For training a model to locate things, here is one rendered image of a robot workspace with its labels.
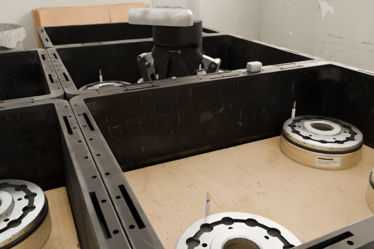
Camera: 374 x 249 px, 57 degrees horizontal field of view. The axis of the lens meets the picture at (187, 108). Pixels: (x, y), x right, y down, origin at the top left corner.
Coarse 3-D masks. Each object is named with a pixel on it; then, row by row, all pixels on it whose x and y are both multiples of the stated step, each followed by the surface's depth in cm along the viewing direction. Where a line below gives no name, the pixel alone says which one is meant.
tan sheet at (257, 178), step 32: (192, 160) 45; (224, 160) 45; (256, 160) 45; (288, 160) 45; (160, 192) 38; (192, 192) 38; (224, 192) 38; (256, 192) 38; (288, 192) 38; (320, 192) 38; (352, 192) 38; (160, 224) 33; (288, 224) 33; (320, 224) 33
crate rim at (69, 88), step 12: (204, 36) 75; (216, 36) 76; (228, 36) 77; (240, 36) 75; (48, 48) 63; (60, 48) 63; (72, 48) 64; (84, 48) 65; (276, 48) 63; (60, 60) 54; (312, 60) 54; (60, 72) 47; (228, 72) 47; (240, 72) 47; (72, 84) 42; (132, 84) 42; (144, 84) 42; (72, 96) 39
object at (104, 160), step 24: (264, 72) 47; (288, 72) 49; (360, 72) 48; (96, 96) 38; (120, 96) 39; (96, 144) 27; (120, 168) 24; (120, 192) 21; (120, 216) 19; (144, 216) 19; (144, 240) 18; (312, 240) 18; (336, 240) 18; (360, 240) 18
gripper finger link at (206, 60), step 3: (204, 57) 51; (207, 57) 51; (204, 60) 51; (207, 60) 51; (210, 60) 51; (213, 60) 51; (216, 60) 51; (204, 63) 52; (207, 63) 51; (219, 63) 51; (204, 66) 52; (207, 66) 52; (204, 69) 52; (207, 69) 51
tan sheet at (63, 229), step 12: (48, 192) 38; (60, 192) 38; (48, 204) 36; (60, 204) 36; (60, 216) 34; (72, 216) 34; (60, 228) 33; (72, 228) 33; (48, 240) 31; (60, 240) 31; (72, 240) 31
